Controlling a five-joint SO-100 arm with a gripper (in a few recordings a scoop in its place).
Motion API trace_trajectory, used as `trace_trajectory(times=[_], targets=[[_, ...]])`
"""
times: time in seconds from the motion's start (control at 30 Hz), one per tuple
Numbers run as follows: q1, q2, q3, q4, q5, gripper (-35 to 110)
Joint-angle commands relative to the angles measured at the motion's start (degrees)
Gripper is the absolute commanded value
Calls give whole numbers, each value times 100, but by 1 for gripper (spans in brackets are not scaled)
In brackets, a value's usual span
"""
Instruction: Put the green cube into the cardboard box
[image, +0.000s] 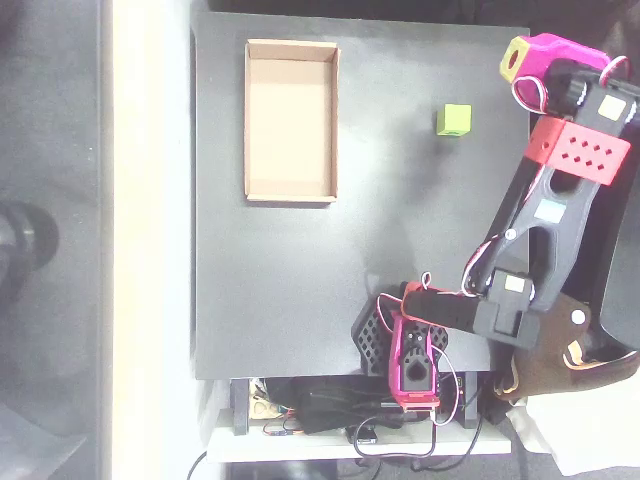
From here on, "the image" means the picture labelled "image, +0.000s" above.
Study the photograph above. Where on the magenta gripper yellow face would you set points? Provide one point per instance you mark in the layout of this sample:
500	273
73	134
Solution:
550	51

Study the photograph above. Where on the green cube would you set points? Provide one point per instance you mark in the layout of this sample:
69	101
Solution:
454	120

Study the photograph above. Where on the black perforated arm base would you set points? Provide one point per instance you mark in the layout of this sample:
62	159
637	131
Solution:
370	340

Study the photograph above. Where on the shallow cardboard box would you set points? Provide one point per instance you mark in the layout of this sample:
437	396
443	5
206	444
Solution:
290	125

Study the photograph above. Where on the dark brown fabric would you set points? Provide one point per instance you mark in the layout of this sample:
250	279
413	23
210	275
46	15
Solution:
575	20

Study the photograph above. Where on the black chair part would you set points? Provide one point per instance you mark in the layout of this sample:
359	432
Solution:
625	300

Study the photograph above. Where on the brown felt bag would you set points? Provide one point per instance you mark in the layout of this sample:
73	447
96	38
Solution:
550	360

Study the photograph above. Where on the black table clamp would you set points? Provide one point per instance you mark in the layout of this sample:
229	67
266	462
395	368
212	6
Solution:
240	405
472	400

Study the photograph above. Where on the white cloth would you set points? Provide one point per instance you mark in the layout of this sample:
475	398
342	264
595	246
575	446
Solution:
590	435

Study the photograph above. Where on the black pouch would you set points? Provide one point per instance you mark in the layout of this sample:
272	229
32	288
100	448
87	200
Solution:
330	405

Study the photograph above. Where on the black usb connector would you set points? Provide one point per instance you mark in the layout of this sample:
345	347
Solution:
367	440

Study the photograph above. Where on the light wooden piece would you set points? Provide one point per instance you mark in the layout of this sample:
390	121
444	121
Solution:
260	410

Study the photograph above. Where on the small controller circuit board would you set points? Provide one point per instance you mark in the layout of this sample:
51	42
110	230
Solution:
280	432

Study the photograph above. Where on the white shelf board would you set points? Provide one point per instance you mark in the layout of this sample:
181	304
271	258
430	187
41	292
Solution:
300	447

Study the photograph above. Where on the dark cylindrical object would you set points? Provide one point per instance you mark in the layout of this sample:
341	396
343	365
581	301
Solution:
25	240

